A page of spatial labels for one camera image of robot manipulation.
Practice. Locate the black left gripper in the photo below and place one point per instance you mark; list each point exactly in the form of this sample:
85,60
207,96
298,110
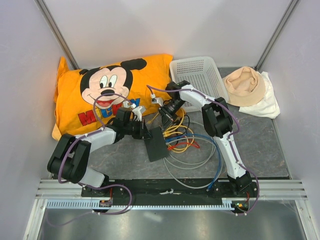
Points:
143,133

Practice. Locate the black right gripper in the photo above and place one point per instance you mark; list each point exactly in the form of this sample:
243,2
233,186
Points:
166,123

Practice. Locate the black network switch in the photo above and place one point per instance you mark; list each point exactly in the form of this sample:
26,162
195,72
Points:
156,145

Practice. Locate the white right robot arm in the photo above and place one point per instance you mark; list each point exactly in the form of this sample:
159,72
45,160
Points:
217,121

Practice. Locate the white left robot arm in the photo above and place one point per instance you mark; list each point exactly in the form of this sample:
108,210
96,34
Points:
69,160

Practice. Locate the white plastic mesh basket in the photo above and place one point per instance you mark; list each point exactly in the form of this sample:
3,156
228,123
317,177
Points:
202,73

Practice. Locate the orange Mickey Mouse pillow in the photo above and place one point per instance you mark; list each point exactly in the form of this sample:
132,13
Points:
85,99

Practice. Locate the peach folded cloth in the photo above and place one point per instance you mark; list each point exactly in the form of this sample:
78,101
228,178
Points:
245,87

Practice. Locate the white crumpled cloth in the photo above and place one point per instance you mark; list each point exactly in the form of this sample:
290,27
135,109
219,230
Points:
268,107

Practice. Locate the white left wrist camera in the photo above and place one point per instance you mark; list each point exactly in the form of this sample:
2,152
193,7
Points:
138,113

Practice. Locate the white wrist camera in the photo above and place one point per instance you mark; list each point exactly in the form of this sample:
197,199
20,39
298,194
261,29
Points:
138,113
156,100

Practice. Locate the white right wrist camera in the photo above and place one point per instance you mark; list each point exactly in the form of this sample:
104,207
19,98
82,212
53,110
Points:
156,100

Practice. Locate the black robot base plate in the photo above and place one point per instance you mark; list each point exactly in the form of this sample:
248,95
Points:
168,192

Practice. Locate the aluminium slotted rail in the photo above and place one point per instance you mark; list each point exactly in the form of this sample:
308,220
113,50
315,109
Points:
68,196

